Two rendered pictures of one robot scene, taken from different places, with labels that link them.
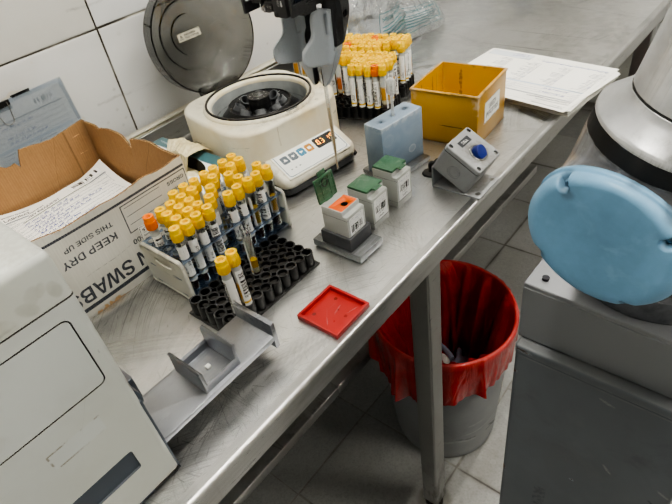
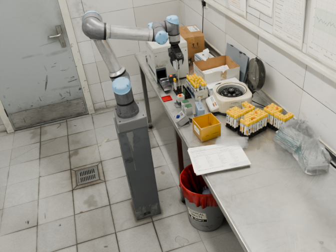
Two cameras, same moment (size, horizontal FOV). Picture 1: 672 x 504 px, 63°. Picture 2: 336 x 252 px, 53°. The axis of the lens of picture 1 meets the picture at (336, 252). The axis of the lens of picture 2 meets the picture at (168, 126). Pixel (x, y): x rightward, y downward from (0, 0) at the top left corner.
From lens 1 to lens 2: 253 cm
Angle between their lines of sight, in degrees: 89
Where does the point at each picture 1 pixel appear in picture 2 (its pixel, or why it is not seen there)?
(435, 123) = (204, 122)
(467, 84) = (212, 130)
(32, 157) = (233, 63)
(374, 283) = (167, 104)
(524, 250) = not seen: outside the picture
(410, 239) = (173, 111)
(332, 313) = (166, 98)
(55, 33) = (251, 50)
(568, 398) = not seen: hidden behind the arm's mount
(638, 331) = not seen: hidden behind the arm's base
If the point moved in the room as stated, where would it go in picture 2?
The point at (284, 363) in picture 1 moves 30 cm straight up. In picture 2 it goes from (162, 93) to (158, 56)
